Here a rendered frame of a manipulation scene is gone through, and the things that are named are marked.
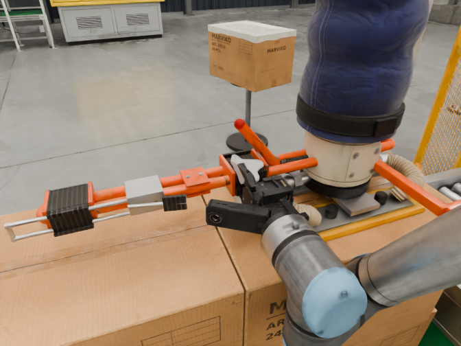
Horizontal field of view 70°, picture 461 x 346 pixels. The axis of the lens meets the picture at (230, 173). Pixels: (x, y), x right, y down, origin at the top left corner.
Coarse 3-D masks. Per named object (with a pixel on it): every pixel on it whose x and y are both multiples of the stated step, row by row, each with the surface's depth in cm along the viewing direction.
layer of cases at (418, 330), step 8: (432, 312) 102; (408, 328) 102; (416, 328) 104; (424, 328) 107; (392, 336) 101; (400, 336) 103; (408, 336) 106; (416, 336) 108; (368, 344) 97; (376, 344) 99; (384, 344) 102; (392, 344) 104; (400, 344) 107; (408, 344) 109; (416, 344) 112
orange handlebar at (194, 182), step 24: (384, 144) 80; (192, 168) 71; (216, 168) 71; (288, 168) 73; (384, 168) 71; (96, 192) 64; (120, 192) 65; (168, 192) 65; (192, 192) 67; (408, 192) 66
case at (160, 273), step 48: (0, 240) 73; (48, 240) 73; (96, 240) 72; (144, 240) 72; (192, 240) 72; (0, 288) 62; (48, 288) 62; (96, 288) 62; (144, 288) 62; (192, 288) 62; (240, 288) 62; (0, 336) 54; (48, 336) 54; (96, 336) 54; (144, 336) 59; (192, 336) 63; (240, 336) 69
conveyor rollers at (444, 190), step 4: (456, 184) 160; (460, 184) 160; (440, 188) 158; (444, 188) 157; (452, 188) 161; (456, 188) 159; (460, 188) 158; (440, 192) 157; (444, 192) 156; (448, 192) 155; (452, 192) 154; (456, 192) 160; (460, 192) 157; (448, 196) 154; (452, 196) 153; (456, 196) 152; (460, 196) 151; (452, 200) 152
